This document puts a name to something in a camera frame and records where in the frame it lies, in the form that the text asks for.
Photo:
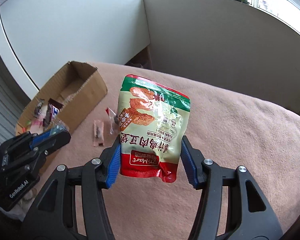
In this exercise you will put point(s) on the pink blanket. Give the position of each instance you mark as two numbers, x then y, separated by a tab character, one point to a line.
229	128

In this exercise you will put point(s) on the red dark jujube snack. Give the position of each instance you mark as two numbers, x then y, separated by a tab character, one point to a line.
113	121

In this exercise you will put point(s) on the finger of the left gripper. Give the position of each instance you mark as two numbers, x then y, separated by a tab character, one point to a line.
45	138
51	147

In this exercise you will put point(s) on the red white snack pouch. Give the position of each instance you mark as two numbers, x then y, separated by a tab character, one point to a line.
152	120

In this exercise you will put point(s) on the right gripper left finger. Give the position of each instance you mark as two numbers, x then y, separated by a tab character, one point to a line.
53	212

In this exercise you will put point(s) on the pink white candy sachet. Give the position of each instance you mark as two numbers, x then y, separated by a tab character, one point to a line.
98	138

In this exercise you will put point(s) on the snickers bar wrapper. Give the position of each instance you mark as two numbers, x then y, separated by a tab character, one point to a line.
53	108

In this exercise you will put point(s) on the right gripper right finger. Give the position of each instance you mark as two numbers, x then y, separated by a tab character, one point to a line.
249	214

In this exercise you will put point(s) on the black candy packet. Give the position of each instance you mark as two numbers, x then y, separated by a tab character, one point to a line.
37	110

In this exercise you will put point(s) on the clear green candy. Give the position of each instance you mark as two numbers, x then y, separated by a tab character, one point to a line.
59	125

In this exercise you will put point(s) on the cardboard box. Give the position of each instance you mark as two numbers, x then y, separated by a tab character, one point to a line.
78	86

